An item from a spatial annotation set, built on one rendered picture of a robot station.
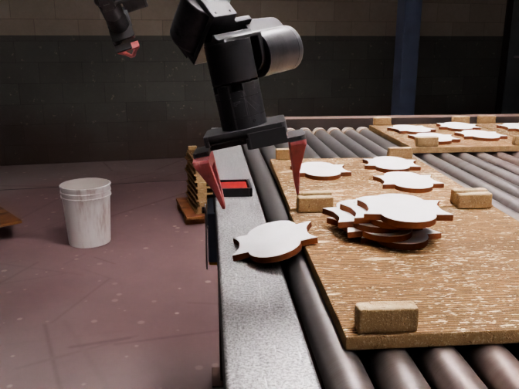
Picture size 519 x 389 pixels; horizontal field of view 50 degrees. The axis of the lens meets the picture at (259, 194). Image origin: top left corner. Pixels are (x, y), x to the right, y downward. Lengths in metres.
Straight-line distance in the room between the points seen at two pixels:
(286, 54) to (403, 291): 0.32
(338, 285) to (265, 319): 0.10
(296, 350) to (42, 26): 5.52
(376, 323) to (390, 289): 0.11
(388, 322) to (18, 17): 5.61
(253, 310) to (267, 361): 0.10
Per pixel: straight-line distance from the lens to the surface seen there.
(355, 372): 0.54
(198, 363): 2.28
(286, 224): 0.84
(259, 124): 0.69
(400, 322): 0.57
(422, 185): 1.09
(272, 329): 0.60
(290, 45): 0.73
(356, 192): 1.05
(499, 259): 0.79
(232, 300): 0.67
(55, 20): 5.94
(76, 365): 2.37
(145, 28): 5.90
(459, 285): 0.69
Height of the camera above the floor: 1.21
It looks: 15 degrees down
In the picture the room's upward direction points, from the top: straight up
